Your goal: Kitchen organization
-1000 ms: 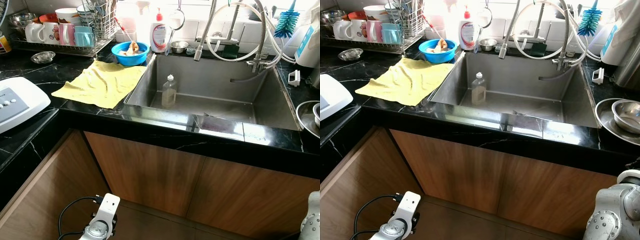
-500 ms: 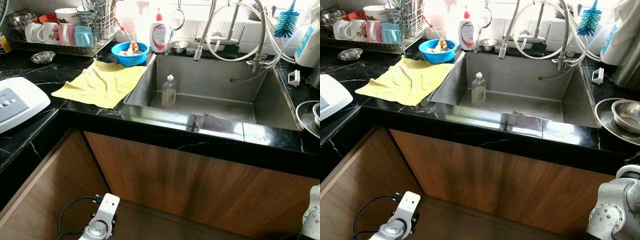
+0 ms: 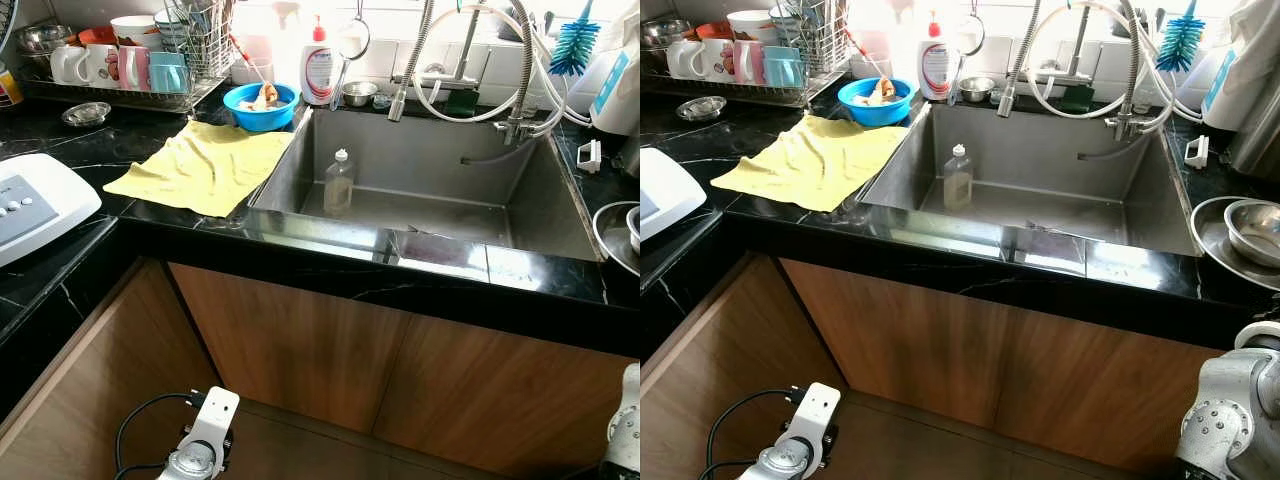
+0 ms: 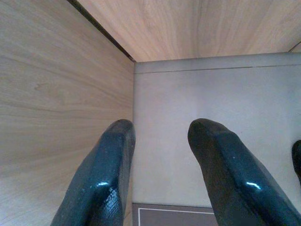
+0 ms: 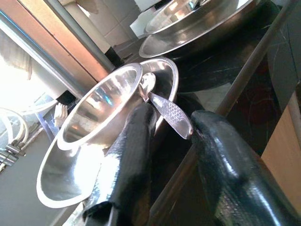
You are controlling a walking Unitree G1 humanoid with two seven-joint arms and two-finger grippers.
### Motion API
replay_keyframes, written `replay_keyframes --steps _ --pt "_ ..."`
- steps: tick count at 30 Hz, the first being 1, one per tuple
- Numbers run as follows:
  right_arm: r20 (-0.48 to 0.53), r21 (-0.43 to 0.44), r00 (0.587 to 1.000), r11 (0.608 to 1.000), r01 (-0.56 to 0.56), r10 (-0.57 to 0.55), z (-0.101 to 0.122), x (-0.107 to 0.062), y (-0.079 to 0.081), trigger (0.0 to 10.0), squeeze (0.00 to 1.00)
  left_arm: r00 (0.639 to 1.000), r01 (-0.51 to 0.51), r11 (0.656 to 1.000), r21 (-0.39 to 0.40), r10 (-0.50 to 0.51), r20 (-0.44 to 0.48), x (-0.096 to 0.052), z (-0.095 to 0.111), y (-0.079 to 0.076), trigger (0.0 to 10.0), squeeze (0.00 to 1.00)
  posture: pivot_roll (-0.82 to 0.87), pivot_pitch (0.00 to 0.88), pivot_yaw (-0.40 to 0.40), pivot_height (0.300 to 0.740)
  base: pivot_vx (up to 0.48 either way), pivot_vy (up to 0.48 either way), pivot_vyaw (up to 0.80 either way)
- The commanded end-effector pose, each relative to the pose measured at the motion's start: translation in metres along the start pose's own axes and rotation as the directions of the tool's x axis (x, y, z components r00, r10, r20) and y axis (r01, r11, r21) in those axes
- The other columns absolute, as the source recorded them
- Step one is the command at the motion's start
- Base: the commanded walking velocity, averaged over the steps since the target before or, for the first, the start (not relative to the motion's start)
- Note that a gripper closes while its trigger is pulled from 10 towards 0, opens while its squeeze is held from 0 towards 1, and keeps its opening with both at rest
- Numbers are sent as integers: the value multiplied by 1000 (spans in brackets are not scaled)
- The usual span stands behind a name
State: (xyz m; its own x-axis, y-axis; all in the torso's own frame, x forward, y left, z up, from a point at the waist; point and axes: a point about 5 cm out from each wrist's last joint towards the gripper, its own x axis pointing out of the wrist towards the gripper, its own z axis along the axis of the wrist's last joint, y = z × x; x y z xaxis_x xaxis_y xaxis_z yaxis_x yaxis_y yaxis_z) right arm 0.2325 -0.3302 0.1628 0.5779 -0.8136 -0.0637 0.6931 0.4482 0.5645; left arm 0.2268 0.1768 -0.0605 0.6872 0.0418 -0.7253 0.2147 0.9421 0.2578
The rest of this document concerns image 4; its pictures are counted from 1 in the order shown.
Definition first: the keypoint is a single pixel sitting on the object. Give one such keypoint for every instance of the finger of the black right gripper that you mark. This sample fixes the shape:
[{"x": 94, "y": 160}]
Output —
[{"x": 297, "y": 160}]

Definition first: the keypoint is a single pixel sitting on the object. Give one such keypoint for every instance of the wood cabinet door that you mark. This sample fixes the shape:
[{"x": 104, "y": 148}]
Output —
[{"x": 47, "y": 94}]

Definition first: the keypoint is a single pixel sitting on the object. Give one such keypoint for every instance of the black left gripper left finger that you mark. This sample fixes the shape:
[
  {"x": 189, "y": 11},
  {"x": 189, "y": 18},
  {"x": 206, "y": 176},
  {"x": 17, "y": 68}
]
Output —
[{"x": 103, "y": 169}]

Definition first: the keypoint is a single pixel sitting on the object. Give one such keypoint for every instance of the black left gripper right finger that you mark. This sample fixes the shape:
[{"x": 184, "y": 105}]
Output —
[{"x": 230, "y": 176}]

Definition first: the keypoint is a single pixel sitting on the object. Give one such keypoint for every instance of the grey panda floor mat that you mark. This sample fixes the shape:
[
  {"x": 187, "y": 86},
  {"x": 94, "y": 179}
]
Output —
[{"x": 169, "y": 217}]

